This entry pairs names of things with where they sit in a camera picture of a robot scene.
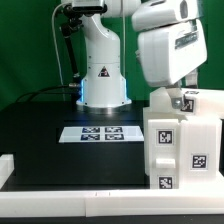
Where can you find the white front fence rail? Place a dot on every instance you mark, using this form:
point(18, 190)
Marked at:
point(109, 203)

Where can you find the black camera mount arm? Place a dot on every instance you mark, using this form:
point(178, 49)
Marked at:
point(70, 36)

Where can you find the white left fence piece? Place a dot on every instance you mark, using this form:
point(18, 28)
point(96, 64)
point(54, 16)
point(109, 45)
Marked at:
point(6, 168)

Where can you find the white cabinet top block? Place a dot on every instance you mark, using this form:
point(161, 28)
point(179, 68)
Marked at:
point(198, 102)

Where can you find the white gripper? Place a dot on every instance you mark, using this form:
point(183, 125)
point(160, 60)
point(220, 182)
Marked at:
point(170, 53)

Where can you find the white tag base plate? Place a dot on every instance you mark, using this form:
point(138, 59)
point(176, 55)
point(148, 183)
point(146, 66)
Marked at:
point(101, 134)

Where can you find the white cabinet door panel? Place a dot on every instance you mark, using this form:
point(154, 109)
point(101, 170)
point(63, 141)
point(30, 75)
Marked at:
point(164, 144)

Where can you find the white cabinet body box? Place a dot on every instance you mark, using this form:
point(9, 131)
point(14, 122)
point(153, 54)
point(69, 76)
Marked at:
point(199, 152)

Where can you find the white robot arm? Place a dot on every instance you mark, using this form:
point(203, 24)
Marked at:
point(103, 89)

